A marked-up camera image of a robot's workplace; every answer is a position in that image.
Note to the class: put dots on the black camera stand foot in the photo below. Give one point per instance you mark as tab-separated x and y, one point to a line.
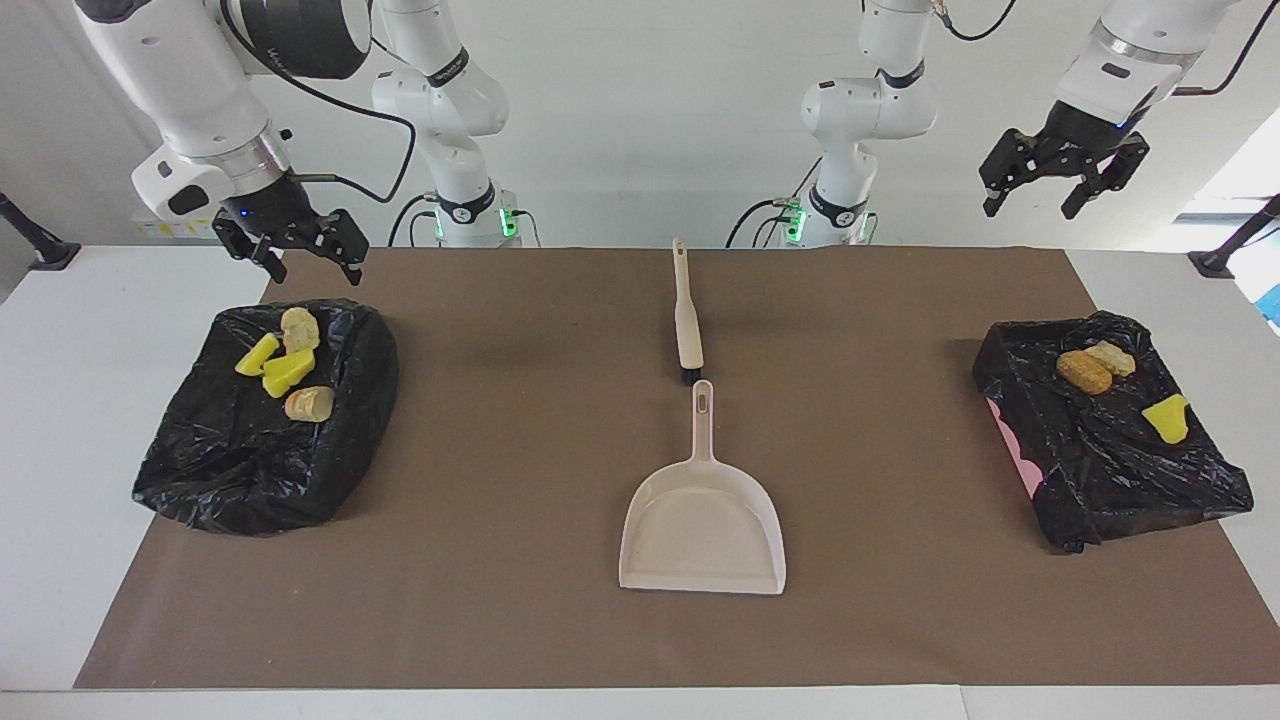
1225	255
45	252

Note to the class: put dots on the brown bread nugget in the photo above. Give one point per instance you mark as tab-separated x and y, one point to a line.
1084	372

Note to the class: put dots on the brown table mat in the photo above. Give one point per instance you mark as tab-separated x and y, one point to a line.
500	620

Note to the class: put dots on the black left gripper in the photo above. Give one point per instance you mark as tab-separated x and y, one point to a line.
1085	130

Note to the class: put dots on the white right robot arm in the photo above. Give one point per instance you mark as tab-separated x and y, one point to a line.
190	70

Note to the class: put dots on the yellow sponge piece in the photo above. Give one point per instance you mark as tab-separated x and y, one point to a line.
257	355
288	373
1168	418

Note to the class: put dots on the pale beige lump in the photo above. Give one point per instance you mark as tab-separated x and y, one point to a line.
1115	358
309	404
299	329

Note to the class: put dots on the white wall socket box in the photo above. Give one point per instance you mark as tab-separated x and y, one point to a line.
150	228

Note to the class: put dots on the black trash bag bin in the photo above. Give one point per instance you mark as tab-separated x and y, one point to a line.
250	460

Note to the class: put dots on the beige plastic dustpan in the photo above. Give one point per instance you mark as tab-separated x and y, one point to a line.
700	530

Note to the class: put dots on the beige brush with black bristles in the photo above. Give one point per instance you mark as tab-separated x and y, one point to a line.
687	320

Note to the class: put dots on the black trash bag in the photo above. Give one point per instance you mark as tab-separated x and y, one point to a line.
1110	460

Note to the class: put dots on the pink plastic bin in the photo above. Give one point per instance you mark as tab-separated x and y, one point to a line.
1020	450

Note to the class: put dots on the blue object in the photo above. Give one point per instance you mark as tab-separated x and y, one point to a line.
1271	305

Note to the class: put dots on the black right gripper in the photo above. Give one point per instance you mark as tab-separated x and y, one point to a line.
275	205

